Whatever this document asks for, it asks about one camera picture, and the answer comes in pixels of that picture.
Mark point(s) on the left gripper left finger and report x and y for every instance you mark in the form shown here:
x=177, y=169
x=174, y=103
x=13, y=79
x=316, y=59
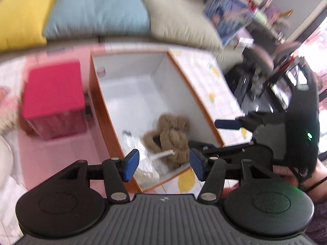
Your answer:
x=114, y=172

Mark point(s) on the yellow cushion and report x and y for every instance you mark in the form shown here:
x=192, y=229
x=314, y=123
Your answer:
x=22, y=23

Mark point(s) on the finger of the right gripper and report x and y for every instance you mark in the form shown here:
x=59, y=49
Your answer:
x=236, y=124
x=210, y=150

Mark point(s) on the light blue cushion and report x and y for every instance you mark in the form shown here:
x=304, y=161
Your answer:
x=92, y=18

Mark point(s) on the pink white knitted scrunchie pack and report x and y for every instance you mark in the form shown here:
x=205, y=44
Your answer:
x=10, y=105

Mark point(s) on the pink paper mat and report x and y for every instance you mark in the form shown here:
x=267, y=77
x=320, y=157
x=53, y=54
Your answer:
x=34, y=159

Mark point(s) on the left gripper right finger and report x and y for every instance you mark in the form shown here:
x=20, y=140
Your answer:
x=212, y=166

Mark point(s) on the orange cardboard box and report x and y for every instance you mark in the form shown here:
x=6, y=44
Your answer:
x=131, y=90

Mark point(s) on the beige fabric sofa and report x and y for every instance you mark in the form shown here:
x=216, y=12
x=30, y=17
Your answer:
x=226, y=57

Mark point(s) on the white lemon grid tablecloth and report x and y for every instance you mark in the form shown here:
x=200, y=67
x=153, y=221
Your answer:
x=206, y=76

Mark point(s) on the white item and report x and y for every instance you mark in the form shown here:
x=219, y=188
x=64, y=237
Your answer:
x=150, y=164

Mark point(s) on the person's right hand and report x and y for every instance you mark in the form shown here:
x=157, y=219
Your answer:
x=318, y=194

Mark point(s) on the blue painted canvas bag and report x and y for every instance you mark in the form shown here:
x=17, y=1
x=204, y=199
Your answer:
x=228, y=17

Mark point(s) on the red lidded storage cube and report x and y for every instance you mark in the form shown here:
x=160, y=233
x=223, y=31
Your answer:
x=53, y=100

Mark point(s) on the beige grey cushion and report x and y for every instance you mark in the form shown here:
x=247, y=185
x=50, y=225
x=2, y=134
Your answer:
x=182, y=22

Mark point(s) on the brown knitted soft item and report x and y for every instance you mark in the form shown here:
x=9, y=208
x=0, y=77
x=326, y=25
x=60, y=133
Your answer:
x=170, y=135

